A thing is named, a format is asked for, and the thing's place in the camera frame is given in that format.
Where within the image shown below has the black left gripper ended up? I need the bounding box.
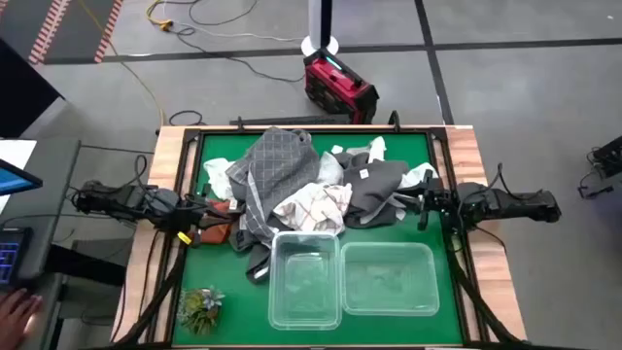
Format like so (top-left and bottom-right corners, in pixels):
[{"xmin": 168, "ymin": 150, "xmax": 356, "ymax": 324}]
[{"xmin": 167, "ymin": 183, "xmax": 237, "ymax": 247}]

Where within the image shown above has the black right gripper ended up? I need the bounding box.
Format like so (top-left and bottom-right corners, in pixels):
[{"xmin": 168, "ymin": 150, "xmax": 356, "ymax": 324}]
[{"xmin": 398, "ymin": 169, "xmax": 461, "ymax": 232}]

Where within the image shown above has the orange towel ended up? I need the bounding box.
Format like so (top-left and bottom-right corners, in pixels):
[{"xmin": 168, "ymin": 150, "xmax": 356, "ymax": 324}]
[{"xmin": 198, "ymin": 201, "xmax": 235, "ymax": 244}]

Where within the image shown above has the dark grey checked towel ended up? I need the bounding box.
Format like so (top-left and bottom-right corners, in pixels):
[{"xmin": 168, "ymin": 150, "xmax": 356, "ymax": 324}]
[{"xmin": 225, "ymin": 126, "xmax": 322, "ymax": 254}]

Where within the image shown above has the light grey towel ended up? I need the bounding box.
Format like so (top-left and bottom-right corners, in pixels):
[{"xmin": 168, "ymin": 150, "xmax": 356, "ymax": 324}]
[{"xmin": 316, "ymin": 144, "xmax": 345, "ymax": 187}]

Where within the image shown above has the white red-striped towel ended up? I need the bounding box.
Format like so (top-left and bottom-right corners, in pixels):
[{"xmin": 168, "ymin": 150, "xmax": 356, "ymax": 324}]
[{"xmin": 272, "ymin": 183, "xmax": 354, "ymax": 235}]

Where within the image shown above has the clear plastic bin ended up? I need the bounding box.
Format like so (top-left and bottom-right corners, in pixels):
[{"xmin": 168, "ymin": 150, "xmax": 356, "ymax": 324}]
[
  {"xmin": 340, "ymin": 241, "xmax": 441, "ymax": 317},
  {"xmin": 267, "ymin": 231, "xmax": 342, "ymax": 332}
]

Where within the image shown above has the green table mat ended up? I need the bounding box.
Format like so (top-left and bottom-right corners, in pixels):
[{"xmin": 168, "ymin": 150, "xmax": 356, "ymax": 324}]
[{"xmin": 172, "ymin": 131, "xmax": 466, "ymax": 346}]

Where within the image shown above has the small succulent plant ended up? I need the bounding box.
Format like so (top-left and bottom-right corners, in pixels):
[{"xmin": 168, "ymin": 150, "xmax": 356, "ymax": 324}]
[{"xmin": 176, "ymin": 285, "xmax": 226, "ymax": 336}]

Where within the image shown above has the long black bar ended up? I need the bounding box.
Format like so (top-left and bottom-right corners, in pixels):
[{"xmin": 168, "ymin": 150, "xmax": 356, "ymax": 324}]
[{"xmin": 229, "ymin": 115, "xmax": 352, "ymax": 127}]

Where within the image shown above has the red and black toolbox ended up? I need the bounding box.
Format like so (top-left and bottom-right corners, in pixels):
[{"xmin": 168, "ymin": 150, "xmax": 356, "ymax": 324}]
[{"xmin": 303, "ymin": 47, "xmax": 381, "ymax": 125}]

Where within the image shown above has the black desk crossbar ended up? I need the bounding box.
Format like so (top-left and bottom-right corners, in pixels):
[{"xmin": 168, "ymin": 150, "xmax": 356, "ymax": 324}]
[{"xmin": 46, "ymin": 242, "xmax": 128, "ymax": 288}]

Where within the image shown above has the grey desk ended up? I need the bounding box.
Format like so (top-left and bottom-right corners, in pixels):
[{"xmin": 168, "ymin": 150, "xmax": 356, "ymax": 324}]
[{"xmin": 0, "ymin": 138, "xmax": 83, "ymax": 293}]

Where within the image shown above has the white tower fan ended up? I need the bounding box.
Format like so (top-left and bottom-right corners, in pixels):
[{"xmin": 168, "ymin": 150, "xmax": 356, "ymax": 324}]
[{"xmin": 300, "ymin": 0, "xmax": 340, "ymax": 57}]

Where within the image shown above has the computer screen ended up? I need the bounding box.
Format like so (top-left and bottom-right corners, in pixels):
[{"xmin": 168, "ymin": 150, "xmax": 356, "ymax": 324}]
[{"xmin": 0, "ymin": 158, "xmax": 44, "ymax": 196}]

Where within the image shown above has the backlit keyboard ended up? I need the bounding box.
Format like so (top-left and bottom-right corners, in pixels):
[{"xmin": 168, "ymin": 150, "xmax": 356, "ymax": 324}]
[{"xmin": 0, "ymin": 227, "xmax": 33, "ymax": 287}]

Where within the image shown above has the black panel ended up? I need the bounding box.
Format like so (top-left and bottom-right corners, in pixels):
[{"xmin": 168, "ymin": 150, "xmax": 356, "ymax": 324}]
[{"xmin": 0, "ymin": 38, "xmax": 65, "ymax": 140}]

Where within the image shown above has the person's hand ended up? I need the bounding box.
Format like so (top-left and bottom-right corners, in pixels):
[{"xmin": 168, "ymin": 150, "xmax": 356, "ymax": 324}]
[{"xmin": 0, "ymin": 287, "xmax": 45, "ymax": 350}]

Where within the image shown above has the black diagonal frame strut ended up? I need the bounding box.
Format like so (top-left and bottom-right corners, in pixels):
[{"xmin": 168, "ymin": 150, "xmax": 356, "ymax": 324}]
[
  {"xmin": 114, "ymin": 231, "xmax": 190, "ymax": 347},
  {"xmin": 447, "ymin": 232, "xmax": 525, "ymax": 347}
]

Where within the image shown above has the coiled black cable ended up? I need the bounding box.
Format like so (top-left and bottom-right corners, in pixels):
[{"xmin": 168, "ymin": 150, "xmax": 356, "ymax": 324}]
[{"xmin": 168, "ymin": 110, "xmax": 205, "ymax": 126}]

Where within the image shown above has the black floor cable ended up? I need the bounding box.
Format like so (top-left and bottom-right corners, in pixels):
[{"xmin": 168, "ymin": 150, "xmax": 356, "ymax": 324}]
[
  {"xmin": 173, "ymin": 26, "xmax": 306, "ymax": 84},
  {"xmin": 188, "ymin": 0, "xmax": 259, "ymax": 27}
]

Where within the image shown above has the thin yellow cable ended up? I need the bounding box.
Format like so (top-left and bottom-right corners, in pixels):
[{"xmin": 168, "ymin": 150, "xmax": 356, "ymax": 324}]
[{"xmin": 77, "ymin": 0, "xmax": 166, "ymax": 128}]

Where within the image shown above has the white floor cable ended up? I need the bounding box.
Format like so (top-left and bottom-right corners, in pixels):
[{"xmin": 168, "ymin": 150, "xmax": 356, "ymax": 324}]
[{"xmin": 162, "ymin": 0, "xmax": 306, "ymax": 44}]

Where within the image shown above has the yellow extension cord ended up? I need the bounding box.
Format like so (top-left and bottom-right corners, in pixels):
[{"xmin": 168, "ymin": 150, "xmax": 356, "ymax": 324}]
[{"xmin": 145, "ymin": 0, "xmax": 175, "ymax": 33}]

